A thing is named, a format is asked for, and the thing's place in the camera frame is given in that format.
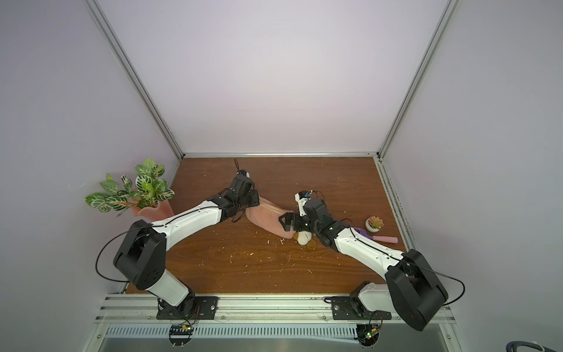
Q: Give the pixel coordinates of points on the left circuit board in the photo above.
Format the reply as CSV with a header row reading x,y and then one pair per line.
x,y
180,334

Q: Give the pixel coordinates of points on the pink corduroy pouch bag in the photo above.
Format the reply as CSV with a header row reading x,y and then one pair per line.
x,y
266,216

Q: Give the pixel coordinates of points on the green leafy artificial plant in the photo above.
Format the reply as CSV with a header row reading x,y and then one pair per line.
x,y
147,190

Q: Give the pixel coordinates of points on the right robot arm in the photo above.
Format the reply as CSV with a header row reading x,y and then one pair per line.
x,y
417,291

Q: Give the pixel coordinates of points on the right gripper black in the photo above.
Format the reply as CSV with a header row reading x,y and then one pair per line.
x,y
292,221

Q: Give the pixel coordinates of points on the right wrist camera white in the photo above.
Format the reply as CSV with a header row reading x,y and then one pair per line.
x,y
302,198

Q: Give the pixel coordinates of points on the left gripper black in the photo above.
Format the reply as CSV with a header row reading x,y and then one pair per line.
x,y
251,198

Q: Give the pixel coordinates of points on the right circuit board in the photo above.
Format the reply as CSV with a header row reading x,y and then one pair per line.
x,y
367,335

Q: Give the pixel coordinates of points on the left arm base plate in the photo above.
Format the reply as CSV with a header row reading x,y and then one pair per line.
x,y
192,308

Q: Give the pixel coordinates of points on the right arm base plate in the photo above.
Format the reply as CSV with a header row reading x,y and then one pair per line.
x,y
345,308

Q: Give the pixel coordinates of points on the pink glass vase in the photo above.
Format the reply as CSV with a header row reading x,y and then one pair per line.
x,y
162,211

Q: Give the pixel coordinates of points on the white brown plush decoration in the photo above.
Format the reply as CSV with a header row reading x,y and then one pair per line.
x,y
305,239

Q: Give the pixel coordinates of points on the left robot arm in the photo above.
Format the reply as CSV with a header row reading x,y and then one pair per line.
x,y
142,255

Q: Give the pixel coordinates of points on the purple pink handled tool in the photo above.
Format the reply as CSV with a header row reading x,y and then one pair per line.
x,y
372,236

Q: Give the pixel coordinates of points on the aluminium front rail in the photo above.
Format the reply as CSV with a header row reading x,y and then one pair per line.
x,y
246,308

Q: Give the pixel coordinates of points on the small succulent in white pot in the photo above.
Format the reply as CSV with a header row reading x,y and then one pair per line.
x,y
374,224

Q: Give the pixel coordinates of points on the circuit board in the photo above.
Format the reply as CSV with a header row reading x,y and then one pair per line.
x,y
180,334
367,335

